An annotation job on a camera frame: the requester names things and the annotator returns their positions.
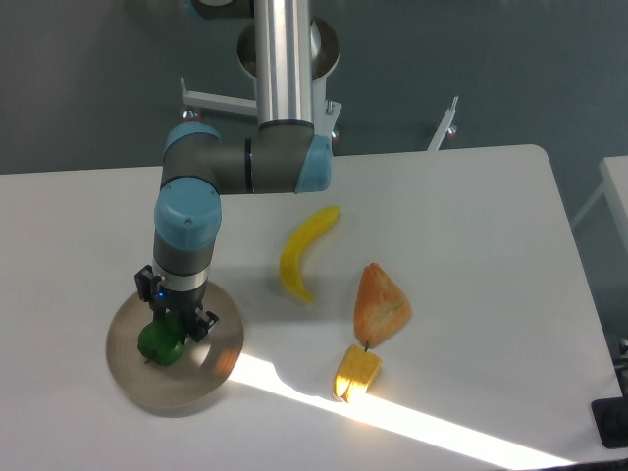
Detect orange bread triangle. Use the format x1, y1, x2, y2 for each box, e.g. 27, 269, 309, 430
353, 263, 412, 348

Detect white side table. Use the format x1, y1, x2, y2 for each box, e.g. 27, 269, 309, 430
570, 156, 628, 248

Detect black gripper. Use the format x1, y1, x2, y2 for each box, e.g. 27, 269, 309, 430
134, 265, 219, 342

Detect green bell pepper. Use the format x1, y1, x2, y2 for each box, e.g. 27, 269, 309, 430
137, 312, 186, 367

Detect yellow bell pepper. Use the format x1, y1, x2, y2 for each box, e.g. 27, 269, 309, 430
333, 345, 383, 403

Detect black device at edge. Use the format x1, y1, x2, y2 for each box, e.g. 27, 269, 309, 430
590, 336, 628, 449

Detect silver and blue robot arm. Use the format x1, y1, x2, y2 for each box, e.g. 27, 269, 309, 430
135, 1, 332, 343

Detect round beige plate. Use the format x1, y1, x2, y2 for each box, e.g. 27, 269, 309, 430
105, 282, 244, 417

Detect yellow banana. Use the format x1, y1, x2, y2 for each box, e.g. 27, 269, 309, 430
279, 205, 340, 303

